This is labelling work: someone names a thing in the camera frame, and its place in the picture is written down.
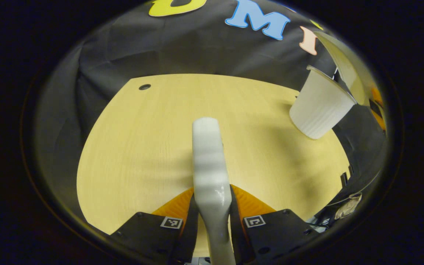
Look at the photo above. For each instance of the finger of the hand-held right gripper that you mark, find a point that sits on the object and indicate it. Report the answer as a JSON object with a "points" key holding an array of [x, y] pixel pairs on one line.
{"points": [[379, 119]]}

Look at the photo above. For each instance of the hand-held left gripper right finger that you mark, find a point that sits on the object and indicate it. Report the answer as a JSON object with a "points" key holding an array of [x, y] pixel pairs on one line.
{"points": [[274, 235]]}

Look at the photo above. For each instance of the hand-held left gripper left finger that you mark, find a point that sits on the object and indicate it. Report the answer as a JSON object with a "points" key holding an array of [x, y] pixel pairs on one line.
{"points": [[153, 235]]}

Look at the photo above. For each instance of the small grey dustpan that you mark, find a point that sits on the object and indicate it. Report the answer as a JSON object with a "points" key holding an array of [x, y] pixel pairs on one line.
{"points": [[348, 66]]}

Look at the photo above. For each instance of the white plastic garbage bin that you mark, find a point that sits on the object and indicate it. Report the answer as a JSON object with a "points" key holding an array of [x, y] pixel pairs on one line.
{"points": [[318, 106]]}

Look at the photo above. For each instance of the small white broom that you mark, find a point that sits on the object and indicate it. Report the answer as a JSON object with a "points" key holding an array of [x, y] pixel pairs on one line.
{"points": [[210, 165]]}

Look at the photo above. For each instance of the wooden desktop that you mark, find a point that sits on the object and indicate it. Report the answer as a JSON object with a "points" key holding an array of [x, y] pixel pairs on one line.
{"points": [[142, 147]]}

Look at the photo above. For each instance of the crumpled clear plastic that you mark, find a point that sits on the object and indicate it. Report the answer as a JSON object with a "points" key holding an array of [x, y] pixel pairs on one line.
{"points": [[350, 206]]}

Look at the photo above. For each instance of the black backdrop cloth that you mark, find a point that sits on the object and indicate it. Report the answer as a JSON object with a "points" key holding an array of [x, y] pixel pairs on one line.
{"points": [[160, 48]]}

